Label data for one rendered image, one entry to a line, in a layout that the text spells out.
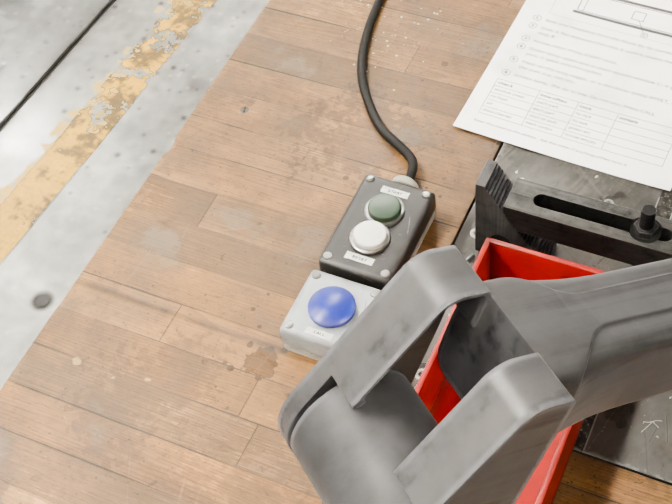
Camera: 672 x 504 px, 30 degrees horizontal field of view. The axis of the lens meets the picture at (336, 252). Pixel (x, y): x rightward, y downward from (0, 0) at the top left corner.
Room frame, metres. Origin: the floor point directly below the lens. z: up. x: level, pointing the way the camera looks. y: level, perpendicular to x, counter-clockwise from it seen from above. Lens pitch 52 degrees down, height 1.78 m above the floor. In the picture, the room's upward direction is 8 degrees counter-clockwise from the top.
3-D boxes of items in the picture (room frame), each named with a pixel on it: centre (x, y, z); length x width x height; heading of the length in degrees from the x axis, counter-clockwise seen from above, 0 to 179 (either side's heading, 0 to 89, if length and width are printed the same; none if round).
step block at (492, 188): (0.65, -0.16, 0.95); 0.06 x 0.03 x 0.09; 59
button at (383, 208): (0.69, -0.05, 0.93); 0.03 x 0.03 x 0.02
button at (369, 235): (0.66, -0.03, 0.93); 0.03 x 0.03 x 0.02
